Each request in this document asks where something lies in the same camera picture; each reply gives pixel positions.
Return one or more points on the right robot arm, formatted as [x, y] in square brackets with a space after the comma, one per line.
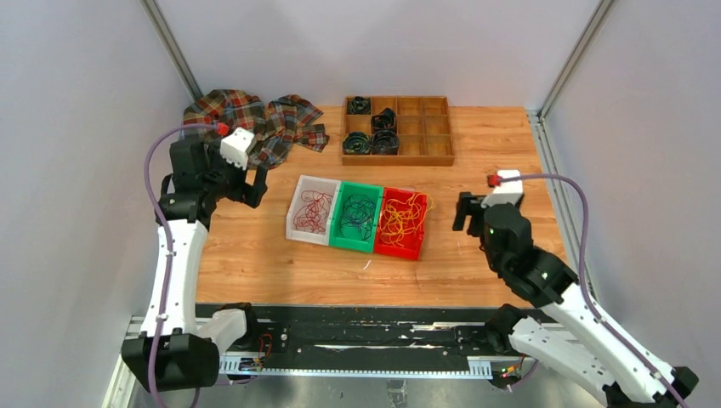
[604, 360]

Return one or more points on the plaid cloth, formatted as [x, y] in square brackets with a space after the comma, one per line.
[278, 126]

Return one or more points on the green plastic bin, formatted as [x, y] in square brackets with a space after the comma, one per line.
[355, 221]

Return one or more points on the rolled dark tie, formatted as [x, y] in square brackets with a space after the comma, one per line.
[358, 105]
[384, 121]
[357, 144]
[385, 142]

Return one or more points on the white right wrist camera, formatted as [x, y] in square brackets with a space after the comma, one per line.
[502, 191]

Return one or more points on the red plastic bin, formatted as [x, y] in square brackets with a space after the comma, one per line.
[401, 224]

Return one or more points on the white plastic bin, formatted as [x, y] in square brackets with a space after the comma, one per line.
[309, 217]

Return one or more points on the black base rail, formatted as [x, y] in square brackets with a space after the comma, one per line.
[360, 338]

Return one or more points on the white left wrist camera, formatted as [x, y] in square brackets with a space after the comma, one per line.
[236, 147]

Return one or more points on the aluminium frame profile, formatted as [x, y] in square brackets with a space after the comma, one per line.
[372, 366]

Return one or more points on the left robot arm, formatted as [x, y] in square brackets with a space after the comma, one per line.
[171, 351]

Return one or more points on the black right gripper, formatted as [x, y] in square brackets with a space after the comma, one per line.
[468, 204]

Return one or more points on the wooden compartment tray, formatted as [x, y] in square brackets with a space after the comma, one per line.
[423, 127]

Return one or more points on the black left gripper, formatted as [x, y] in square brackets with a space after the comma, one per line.
[246, 192]

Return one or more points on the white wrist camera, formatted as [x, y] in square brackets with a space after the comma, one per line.
[236, 147]
[502, 191]

